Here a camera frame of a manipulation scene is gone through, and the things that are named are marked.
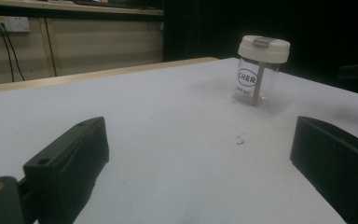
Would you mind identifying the clear plastic cup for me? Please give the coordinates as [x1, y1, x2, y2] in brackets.
[233, 57, 282, 106]

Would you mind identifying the black power cable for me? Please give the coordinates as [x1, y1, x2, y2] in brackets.
[1, 22, 26, 82]
[0, 22, 15, 83]

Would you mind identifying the white cup lid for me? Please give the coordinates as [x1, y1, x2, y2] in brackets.
[238, 35, 292, 64]

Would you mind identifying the grey spatula tool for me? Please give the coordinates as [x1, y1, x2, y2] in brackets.
[251, 63, 267, 106]

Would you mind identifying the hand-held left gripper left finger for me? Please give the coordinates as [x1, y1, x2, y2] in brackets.
[22, 117, 110, 224]

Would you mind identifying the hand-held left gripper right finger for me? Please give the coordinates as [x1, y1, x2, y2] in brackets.
[290, 116, 358, 224]

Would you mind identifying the white wall socket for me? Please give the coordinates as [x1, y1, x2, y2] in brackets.
[0, 15, 31, 34]

